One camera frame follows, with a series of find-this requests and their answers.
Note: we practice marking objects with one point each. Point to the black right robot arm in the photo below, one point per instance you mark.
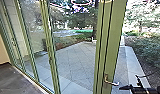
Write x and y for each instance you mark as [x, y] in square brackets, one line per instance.
[155, 90]

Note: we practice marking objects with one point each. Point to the green garden shrub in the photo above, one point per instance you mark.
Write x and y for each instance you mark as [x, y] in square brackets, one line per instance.
[147, 48]

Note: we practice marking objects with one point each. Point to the white outdoor bench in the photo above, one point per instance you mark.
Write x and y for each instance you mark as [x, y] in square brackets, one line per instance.
[93, 39]

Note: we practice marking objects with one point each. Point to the dark tree trunk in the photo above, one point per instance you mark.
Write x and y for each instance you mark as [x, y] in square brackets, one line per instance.
[95, 20]

